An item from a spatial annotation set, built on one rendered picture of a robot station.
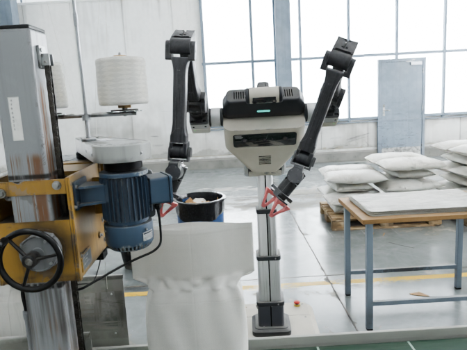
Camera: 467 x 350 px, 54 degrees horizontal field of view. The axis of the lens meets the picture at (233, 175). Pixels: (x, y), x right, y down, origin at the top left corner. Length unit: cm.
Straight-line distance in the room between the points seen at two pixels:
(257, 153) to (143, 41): 788
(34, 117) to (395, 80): 934
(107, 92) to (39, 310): 70
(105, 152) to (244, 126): 90
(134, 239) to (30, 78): 54
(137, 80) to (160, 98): 830
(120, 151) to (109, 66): 30
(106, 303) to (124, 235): 94
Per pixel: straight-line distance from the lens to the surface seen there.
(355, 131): 1016
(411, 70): 1044
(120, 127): 1000
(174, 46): 169
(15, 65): 140
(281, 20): 946
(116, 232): 144
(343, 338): 232
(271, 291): 253
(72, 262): 144
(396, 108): 1033
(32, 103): 139
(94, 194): 144
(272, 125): 212
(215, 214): 398
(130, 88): 151
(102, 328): 239
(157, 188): 145
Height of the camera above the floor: 154
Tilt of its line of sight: 10 degrees down
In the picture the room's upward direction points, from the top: 3 degrees counter-clockwise
